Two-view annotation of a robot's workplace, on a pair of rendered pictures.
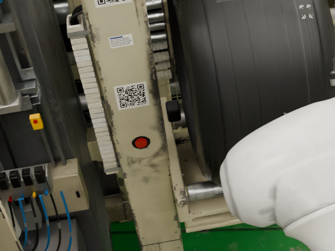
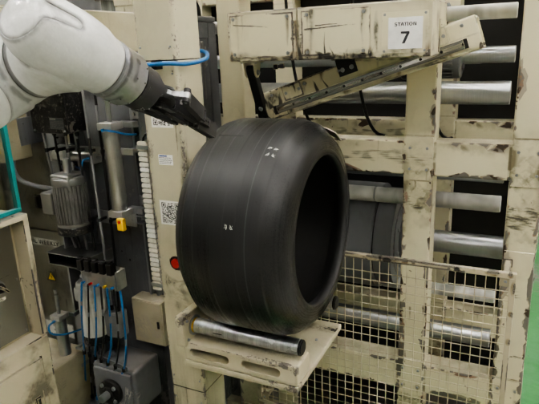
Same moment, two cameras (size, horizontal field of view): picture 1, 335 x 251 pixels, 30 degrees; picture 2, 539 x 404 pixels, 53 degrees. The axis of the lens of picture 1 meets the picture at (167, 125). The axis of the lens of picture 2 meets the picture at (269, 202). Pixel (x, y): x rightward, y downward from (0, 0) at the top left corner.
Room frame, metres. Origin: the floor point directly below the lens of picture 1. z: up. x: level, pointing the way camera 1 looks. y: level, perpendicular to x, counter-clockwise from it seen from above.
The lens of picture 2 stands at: (-0.11, -0.90, 1.68)
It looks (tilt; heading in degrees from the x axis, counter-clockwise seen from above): 16 degrees down; 28
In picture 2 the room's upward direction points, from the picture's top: 2 degrees counter-clockwise
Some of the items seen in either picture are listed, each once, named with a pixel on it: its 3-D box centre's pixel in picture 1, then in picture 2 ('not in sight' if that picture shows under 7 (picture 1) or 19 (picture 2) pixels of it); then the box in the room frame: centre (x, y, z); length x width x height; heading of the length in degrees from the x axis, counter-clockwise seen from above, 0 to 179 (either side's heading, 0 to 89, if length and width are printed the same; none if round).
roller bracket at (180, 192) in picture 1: (173, 155); (216, 303); (1.18, 0.00, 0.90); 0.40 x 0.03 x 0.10; 2
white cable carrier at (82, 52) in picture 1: (97, 101); (156, 216); (1.12, 0.16, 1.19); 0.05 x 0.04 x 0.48; 2
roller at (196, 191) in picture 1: (249, 182); (245, 335); (1.04, -0.19, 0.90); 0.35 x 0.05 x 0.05; 92
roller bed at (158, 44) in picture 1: (136, 34); not in sight; (1.56, 0.05, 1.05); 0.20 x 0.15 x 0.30; 92
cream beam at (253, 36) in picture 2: not in sight; (335, 33); (1.48, -0.30, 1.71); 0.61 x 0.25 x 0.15; 92
